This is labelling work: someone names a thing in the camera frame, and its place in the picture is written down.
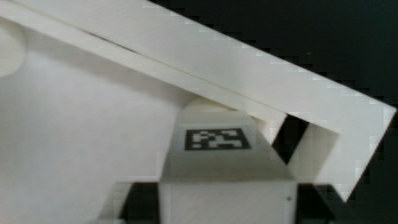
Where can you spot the white square table top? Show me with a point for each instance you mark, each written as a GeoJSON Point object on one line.
{"type": "Point", "coordinates": [109, 60]}

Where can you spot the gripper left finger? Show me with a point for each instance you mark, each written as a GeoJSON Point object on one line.
{"type": "Point", "coordinates": [132, 204]}

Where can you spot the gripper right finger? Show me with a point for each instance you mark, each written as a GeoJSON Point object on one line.
{"type": "Point", "coordinates": [322, 208]}

